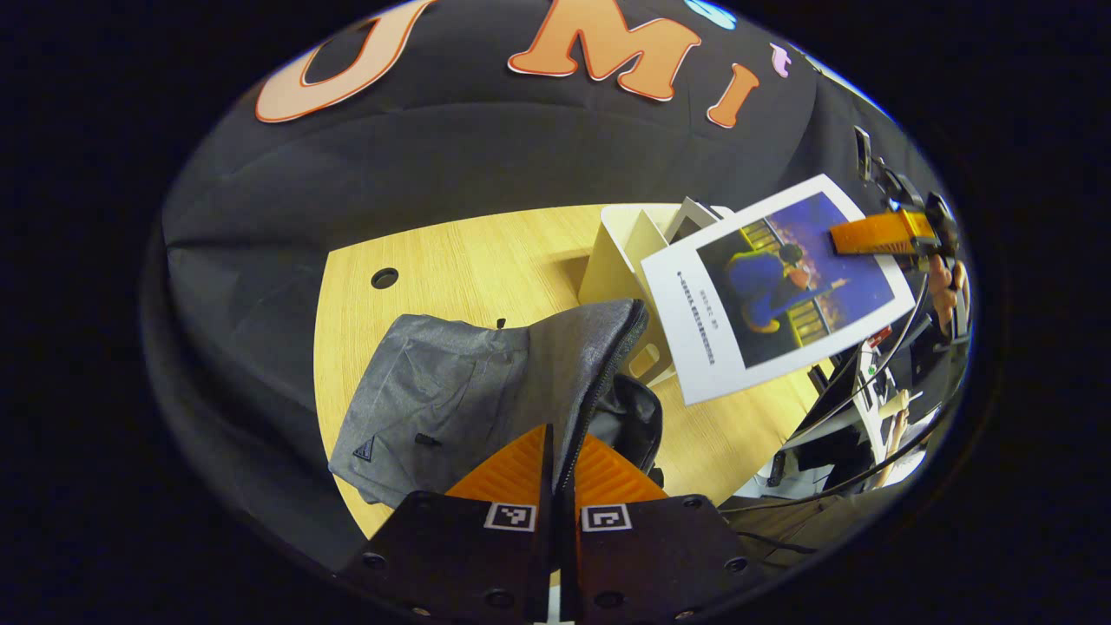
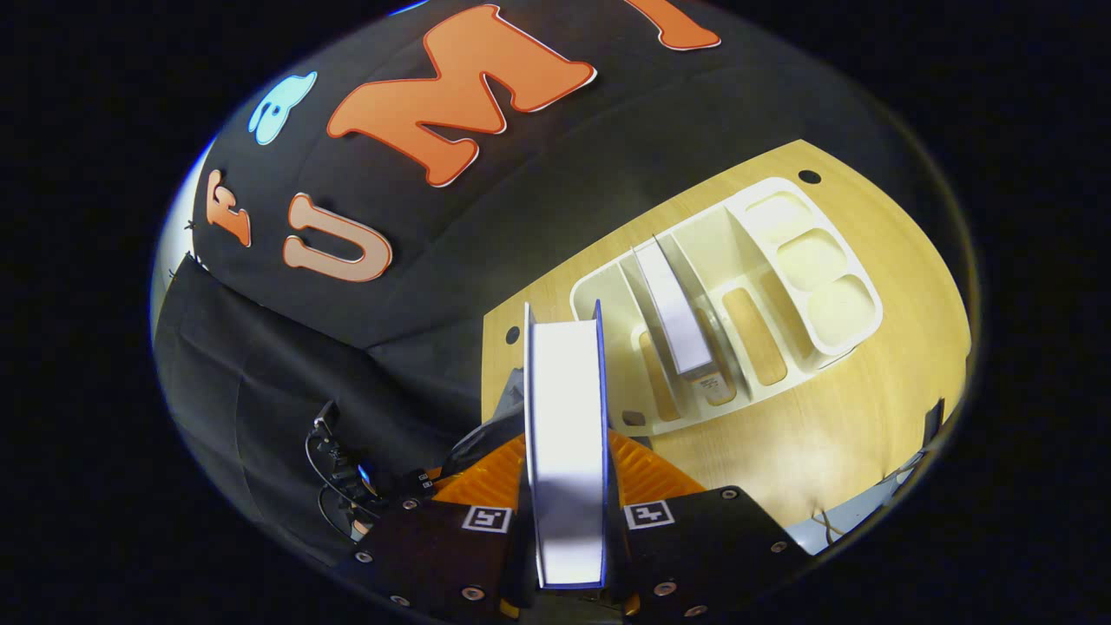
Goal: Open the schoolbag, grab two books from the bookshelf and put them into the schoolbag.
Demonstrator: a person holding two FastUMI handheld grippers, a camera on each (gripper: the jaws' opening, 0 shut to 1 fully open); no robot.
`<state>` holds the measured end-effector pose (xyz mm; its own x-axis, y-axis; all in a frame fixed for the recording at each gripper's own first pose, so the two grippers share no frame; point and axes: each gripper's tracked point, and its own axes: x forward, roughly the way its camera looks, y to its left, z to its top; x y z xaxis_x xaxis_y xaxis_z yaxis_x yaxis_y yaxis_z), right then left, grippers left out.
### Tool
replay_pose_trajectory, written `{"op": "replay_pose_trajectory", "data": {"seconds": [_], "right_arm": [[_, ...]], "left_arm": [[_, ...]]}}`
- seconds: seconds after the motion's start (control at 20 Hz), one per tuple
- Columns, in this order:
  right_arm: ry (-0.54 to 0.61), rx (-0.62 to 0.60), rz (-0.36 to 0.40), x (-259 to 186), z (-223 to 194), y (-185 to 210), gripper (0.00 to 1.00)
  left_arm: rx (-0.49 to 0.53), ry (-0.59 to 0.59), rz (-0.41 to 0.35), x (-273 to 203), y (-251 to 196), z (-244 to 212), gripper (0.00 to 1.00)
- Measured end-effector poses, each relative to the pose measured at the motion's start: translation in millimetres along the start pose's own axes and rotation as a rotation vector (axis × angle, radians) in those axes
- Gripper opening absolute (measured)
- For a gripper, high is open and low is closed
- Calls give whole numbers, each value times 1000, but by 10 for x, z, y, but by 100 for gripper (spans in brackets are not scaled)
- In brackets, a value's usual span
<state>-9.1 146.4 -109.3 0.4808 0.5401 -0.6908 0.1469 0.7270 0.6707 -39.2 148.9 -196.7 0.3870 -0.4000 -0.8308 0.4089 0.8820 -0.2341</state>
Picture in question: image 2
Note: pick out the white book with portrait cover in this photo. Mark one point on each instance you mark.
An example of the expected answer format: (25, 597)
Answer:
(681, 321)

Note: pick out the white plastic bookshelf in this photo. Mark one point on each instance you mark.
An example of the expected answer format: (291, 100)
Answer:
(781, 286)

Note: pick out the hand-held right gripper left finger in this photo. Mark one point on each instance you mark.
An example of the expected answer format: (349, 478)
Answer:
(434, 555)

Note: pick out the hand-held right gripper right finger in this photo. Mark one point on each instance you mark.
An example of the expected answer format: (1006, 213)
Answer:
(694, 547)

